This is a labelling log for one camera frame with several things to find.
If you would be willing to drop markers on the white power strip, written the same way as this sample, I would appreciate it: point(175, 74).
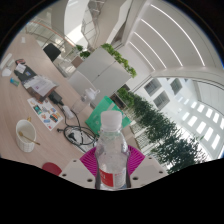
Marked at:
point(6, 61)

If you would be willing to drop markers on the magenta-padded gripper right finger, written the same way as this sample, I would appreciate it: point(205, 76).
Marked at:
point(150, 170)

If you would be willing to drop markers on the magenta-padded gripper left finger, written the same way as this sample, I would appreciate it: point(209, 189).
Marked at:
point(75, 170)

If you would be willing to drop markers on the potted green plants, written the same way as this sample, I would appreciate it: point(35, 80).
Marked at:
point(84, 53)

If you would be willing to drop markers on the blue-green glue stick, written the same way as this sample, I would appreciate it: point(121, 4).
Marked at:
point(14, 82)

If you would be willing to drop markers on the small black box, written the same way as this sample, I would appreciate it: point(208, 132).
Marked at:
point(56, 97)

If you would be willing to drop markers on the white gridded mug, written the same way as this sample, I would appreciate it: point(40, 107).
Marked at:
point(24, 144)

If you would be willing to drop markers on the green cat-print tote bag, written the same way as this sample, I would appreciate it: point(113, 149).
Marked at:
point(100, 115)

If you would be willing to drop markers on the white chair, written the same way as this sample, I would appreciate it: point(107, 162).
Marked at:
point(78, 83)

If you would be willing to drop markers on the flat round red coaster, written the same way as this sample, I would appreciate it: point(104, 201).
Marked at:
point(51, 168)

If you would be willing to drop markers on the white computer mouse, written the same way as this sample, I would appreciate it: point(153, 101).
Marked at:
point(6, 72)

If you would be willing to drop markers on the clear white-lidded shaker bottle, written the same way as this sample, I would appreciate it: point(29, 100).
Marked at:
point(81, 103)

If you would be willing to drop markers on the green hedge plant row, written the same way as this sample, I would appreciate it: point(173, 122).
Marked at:
point(160, 128)

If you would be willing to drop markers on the black chair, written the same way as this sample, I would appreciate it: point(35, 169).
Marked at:
point(51, 52)

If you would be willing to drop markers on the ceiling light strips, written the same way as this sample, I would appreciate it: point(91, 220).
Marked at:
point(166, 36)

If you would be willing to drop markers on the colourful sticker sheet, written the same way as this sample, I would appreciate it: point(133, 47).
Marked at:
point(45, 113)

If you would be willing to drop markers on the gold spoon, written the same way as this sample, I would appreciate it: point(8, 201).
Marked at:
point(28, 138)

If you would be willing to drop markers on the clear red-labelled water bottle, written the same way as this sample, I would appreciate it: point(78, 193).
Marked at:
point(111, 150)

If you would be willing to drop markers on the white cabinet with plants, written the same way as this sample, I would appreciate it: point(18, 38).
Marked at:
point(100, 70)

